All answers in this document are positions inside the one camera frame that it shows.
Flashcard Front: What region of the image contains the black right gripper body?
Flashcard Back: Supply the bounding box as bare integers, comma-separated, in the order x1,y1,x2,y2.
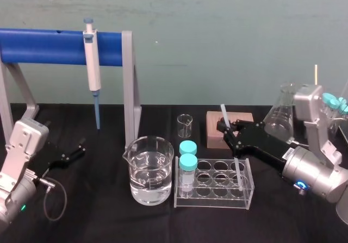
232,121,296,175

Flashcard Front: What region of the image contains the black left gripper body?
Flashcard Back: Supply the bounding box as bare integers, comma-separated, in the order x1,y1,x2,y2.
36,141,71,179

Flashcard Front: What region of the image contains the brown wooden block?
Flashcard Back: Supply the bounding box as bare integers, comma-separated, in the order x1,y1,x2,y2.
206,110,255,149

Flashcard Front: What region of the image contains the clear glass conical flask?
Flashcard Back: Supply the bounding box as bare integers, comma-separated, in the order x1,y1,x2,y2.
263,82,297,144

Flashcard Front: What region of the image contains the clear tube with teal cap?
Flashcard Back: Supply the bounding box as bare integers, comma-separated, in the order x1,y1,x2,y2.
178,140,197,157
335,97,348,116
321,92,337,119
178,153,198,198

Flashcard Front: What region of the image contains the small clear glass beaker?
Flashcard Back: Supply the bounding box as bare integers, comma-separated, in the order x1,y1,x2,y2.
177,114,194,139

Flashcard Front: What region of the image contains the clear acrylic tube rack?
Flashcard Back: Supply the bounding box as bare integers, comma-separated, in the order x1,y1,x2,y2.
173,158,255,210

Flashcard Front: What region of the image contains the large glass beaker with water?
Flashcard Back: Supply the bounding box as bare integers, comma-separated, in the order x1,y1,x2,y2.
122,135,175,207

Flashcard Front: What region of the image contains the black table cloth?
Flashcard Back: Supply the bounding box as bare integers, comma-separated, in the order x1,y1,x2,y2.
0,102,348,243

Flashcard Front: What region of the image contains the white and blue pipette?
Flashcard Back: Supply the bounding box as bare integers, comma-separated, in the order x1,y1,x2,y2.
82,17,102,130

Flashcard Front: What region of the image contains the blue and grey pipette stand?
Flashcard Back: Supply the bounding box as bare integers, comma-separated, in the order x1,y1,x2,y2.
0,28,143,152

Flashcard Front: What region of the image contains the thin dark wrist cable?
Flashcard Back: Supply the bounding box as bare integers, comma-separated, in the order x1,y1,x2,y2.
39,177,68,222

